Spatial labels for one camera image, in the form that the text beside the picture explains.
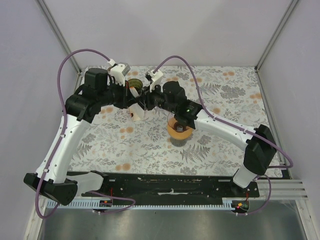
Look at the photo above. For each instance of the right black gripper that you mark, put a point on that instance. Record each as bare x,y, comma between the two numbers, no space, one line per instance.
145,97

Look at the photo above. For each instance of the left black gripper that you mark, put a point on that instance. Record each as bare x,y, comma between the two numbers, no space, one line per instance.
128,98

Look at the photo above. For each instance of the orange coffee filter pack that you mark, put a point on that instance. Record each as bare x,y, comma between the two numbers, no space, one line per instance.
136,111

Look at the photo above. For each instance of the grey glass carafe wooden collar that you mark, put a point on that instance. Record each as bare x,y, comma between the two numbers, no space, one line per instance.
179,139

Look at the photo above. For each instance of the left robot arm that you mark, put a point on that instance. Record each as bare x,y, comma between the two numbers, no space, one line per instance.
101,88

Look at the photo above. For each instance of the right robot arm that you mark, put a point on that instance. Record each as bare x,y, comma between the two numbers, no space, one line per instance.
257,143

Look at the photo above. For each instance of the green glass dripper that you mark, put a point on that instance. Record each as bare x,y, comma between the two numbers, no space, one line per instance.
136,83

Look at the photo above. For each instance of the floral patterned table mat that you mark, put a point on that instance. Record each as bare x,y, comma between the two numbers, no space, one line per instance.
116,143

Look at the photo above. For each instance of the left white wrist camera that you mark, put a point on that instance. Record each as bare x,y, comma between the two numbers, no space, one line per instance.
118,71

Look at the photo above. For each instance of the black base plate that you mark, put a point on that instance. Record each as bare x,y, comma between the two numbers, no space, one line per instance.
175,189

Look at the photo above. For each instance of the white slotted cable duct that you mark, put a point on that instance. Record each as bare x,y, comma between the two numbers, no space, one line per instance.
101,204

